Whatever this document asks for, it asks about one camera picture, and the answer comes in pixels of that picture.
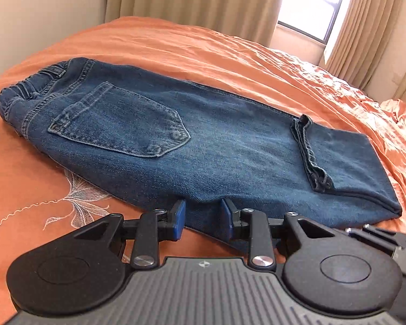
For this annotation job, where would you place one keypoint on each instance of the blue denim jeans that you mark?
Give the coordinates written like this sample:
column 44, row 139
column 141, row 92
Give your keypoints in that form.
column 151, row 140

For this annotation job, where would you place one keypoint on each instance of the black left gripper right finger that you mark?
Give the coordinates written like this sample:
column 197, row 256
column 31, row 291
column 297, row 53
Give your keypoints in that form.
column 323, row 268

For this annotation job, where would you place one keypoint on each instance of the beige curtain right panel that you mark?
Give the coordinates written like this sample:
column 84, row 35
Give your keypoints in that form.
column 353, row 55

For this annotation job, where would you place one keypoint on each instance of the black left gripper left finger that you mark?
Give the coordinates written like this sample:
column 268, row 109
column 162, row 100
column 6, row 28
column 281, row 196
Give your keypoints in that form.
column 85, row 268

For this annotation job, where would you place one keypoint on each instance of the orange bed sheet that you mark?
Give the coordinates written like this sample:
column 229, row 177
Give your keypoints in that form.
column 40, row 202

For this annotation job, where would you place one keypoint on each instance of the window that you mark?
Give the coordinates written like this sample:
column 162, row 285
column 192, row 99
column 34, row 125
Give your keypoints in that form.
column 313, row 18

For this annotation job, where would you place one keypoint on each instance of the orange pillow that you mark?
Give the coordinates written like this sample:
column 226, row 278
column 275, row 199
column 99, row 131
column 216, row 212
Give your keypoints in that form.
column 397, row 111

